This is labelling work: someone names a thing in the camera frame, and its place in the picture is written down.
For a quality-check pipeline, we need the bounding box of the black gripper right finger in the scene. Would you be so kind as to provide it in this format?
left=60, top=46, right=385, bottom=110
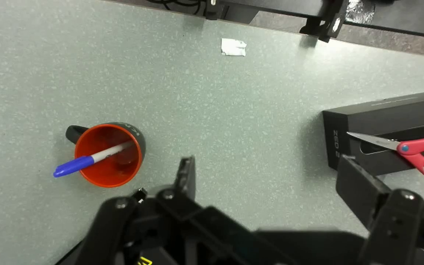
left=335, top=155, right=390, bottom=228

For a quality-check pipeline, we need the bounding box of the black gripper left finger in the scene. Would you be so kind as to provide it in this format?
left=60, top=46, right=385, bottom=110
left=173, top=155, right=195, bottom=198

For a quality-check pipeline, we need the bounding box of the blue capped marker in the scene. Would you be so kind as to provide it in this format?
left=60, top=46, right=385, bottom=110
left=53, top=141, right=129, bottom=177

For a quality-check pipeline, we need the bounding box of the black mug red inside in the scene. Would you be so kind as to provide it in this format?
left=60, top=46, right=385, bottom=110
left=64, top=122, right=145, bottom=188

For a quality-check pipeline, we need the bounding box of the large black ZED 2 box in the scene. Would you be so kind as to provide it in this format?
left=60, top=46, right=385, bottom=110
left=322, top=92, right=424, bottom=175

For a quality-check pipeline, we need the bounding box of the white tape piece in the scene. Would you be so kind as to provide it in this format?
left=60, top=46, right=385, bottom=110
left=220, top=38, right=247, bottom=55

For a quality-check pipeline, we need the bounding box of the black clamp bracket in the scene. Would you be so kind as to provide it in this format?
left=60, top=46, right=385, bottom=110
left=300, top=0, right=349, bottom=42

